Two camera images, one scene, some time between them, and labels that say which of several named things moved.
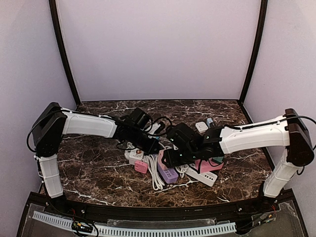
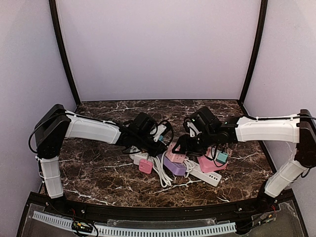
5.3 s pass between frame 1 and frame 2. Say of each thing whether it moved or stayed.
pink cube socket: moved
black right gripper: moved
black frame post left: stayed
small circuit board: stayed
